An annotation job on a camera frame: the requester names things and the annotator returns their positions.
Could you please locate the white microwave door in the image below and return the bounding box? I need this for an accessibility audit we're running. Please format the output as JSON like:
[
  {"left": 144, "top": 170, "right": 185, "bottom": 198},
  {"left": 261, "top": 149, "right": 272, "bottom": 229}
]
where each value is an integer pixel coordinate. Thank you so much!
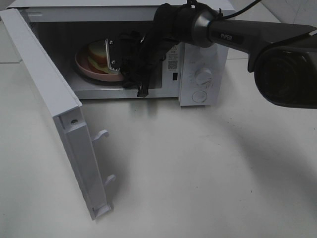
[{"left": 0, "top": 8, "right": 116, "bottom": 220}]

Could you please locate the white microwave knob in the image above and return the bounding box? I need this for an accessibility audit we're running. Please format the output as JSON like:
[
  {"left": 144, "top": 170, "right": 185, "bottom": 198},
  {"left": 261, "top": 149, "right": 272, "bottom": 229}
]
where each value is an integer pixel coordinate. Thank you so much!
[{"left": 195, "top": 68, "right": 213, "bottom": 85}]

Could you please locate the white bread sandwich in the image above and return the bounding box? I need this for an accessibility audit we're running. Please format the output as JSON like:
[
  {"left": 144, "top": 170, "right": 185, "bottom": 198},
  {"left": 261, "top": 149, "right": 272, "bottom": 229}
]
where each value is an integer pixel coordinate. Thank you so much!
[{"left": 88, "top": 40, "right": 116, "bottom": 75}]

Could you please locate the glass microwave turntable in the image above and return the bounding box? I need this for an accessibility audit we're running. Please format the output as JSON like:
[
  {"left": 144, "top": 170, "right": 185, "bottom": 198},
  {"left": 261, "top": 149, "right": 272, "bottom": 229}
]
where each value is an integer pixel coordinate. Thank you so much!
[{"left": 76, "top": 72, "right": 124, "bottom": 86}]

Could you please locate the white microwave oven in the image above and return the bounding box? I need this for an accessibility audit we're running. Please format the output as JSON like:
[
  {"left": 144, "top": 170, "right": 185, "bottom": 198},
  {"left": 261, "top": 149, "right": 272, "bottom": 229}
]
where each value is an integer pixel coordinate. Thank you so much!
[{"left": 0, "top": 0, "right": 228, "bottom": 108}]

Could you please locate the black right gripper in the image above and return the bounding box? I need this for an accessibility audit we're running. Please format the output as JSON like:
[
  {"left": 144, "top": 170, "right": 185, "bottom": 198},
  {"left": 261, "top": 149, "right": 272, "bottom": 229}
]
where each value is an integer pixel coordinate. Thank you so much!
[{"left": 120, "top": 3, "right": 196, "bottom": 97}]

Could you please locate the round door release button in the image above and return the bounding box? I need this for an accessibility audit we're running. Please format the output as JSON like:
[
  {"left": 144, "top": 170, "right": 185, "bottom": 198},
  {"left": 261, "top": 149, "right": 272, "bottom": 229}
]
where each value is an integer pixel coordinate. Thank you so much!
[{"left": 192, "top": 90, "right": 208, "bottom": 103}]

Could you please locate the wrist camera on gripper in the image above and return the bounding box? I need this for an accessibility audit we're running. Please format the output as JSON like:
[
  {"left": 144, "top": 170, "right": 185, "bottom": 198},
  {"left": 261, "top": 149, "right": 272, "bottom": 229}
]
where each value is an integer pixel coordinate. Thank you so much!
[{"left": 105, "top": 38, "right": 122, "bottom": 74}]

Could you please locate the pink plate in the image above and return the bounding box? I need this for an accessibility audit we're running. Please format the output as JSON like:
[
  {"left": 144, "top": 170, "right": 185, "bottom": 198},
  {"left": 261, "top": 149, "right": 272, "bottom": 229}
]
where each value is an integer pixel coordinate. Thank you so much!
[{"left": 74, "top": 47, "right": 124, "bottom": 82}]

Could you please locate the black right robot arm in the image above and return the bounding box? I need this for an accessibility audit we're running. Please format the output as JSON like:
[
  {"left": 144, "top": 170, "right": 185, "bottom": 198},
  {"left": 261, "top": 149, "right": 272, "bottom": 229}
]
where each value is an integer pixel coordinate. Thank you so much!
[{"left": 120, "top": 0, "right": 317, "bottom": 109}]

